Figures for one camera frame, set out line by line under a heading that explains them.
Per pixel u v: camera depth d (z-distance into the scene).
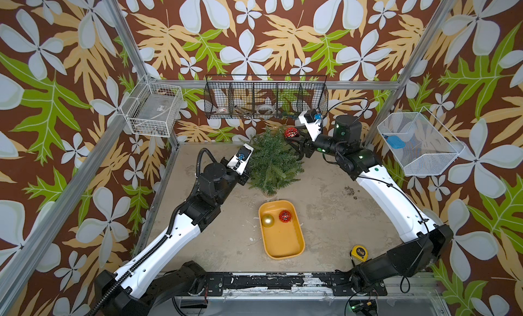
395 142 0.86
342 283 0.74
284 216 0.86
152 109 0.85
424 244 0.40
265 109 0.99
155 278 0.43
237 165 0.55
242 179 0.61
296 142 0.62
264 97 0.97
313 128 0.58
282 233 0.86
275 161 0.77
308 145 0.60
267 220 0.86
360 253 0.80
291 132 0.66
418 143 0.84
